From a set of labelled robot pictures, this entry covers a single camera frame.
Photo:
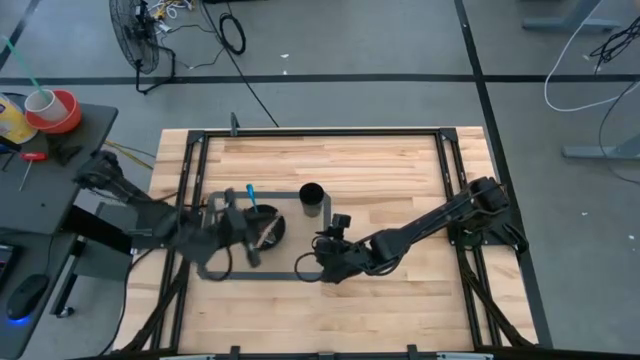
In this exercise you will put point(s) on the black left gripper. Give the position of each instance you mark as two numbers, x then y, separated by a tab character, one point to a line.
234	227

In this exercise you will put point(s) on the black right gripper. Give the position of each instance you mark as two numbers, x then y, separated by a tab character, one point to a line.
337	260

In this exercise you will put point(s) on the orange translucent stick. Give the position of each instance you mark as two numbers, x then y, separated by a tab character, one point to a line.
269	231

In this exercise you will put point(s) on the black cup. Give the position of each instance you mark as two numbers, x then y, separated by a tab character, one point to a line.
311	205

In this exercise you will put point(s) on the iridescent blue purple fork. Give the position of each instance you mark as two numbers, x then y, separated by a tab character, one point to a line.
251	196

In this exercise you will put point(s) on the black round bowl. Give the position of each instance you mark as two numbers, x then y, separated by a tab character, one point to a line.
272	240

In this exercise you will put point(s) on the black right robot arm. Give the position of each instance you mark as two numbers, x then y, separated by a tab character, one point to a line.
425	220

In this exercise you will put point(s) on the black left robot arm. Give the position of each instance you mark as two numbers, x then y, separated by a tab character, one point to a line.
160	222

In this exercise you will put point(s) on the clear placemat with grey border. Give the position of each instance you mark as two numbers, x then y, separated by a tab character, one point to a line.
300	250

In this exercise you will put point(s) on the dark grey low desk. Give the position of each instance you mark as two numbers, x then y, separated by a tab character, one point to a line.
50	260

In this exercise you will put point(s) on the small black stand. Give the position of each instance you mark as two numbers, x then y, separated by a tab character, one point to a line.
62	150

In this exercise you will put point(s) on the dark grey side desk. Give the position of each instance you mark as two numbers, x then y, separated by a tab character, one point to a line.
45	200

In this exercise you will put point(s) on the red bowl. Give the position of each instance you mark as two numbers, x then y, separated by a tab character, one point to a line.
70	120

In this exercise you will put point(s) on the black floor fan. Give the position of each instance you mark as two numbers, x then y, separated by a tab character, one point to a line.
135	35

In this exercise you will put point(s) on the black computer mouse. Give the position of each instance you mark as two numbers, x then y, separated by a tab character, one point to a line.
27	295

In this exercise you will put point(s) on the white paper cup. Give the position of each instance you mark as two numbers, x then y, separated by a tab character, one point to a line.
45	106

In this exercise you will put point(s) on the black keyboard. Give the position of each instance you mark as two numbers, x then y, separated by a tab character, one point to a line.
7	262

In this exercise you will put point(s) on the yellow container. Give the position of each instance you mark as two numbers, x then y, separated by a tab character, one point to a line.
12	125

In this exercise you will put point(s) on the green straw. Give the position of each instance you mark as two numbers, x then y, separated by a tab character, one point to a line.
22	62

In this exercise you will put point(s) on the grey desk leg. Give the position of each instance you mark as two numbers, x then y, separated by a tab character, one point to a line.
570	22
600	151

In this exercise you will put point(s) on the black aluminium table frame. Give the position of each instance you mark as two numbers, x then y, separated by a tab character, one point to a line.
325	132

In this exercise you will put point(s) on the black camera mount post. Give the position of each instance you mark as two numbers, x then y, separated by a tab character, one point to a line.
234	123

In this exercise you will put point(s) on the black frame clamp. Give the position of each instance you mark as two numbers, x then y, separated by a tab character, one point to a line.
411	350
234	351

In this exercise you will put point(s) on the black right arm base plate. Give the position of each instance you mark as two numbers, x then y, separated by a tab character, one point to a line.
495	230

